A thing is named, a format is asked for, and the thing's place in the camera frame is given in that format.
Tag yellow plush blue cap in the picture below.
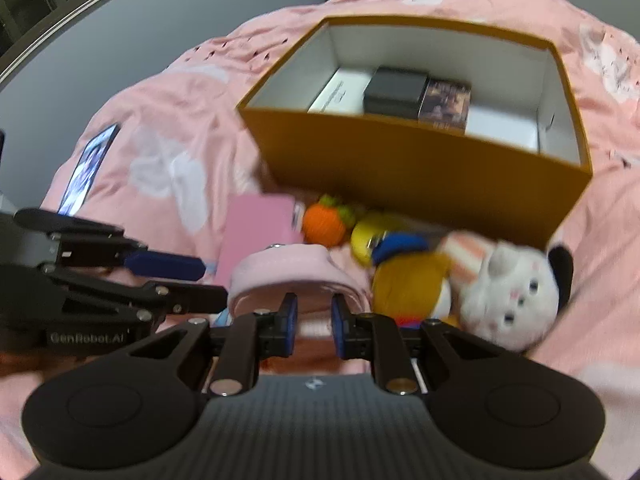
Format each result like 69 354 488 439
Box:
350 212 458 331

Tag orange knitted toy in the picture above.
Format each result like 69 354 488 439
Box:
302 195 357 247

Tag white plush black ears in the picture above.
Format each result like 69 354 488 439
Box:
437 230 575 353

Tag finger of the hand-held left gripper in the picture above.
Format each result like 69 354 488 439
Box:
14 208 207 281
42 266 228 321

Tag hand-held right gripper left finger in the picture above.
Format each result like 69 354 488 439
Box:
131 294 299 395

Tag black box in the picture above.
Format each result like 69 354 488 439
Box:
362 66 430 117

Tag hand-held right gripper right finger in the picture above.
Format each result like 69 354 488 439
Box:
332 294 501 394

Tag pink zipper pouch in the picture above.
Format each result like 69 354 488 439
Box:
227 244 373 341

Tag smartphone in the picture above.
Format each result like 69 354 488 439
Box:
57 122 122 217

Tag pink card holder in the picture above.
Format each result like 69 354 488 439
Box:
215 194 303 286

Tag printed card box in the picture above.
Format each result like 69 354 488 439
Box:
417 77 473 135

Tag orange cardboard box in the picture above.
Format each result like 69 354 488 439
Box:
236 15 593 248

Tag person's left hand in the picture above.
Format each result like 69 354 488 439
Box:
0 350 51 378

